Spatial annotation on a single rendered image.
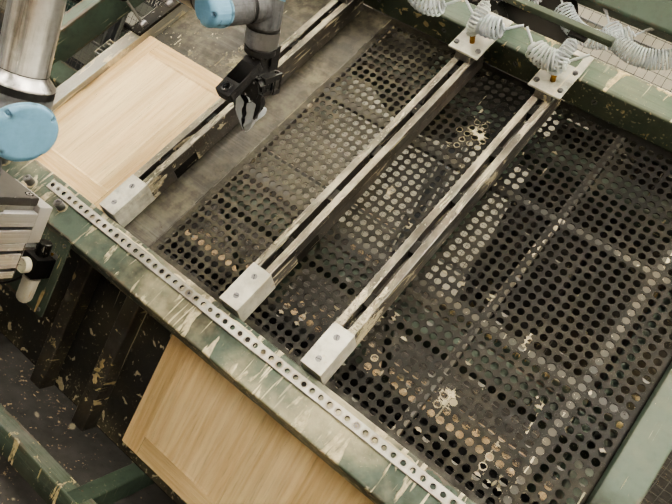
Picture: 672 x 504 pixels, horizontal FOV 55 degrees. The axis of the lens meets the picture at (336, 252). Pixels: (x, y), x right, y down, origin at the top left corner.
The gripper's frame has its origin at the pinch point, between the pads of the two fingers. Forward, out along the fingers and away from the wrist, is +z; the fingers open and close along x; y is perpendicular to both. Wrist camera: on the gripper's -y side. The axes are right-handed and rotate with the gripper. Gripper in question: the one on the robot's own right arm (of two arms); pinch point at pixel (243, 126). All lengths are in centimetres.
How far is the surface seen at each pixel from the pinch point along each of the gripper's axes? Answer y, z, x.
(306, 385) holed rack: -22, 36, -46
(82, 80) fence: 10, 26, 75
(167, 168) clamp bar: -0.2, 26.4, 24.7
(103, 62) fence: 18, 22, 75
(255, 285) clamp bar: -12.3, 30.2, -20.4
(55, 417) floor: -32, 132, 42
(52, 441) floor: -39, 128, 32
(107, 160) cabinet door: -4, 34, 46
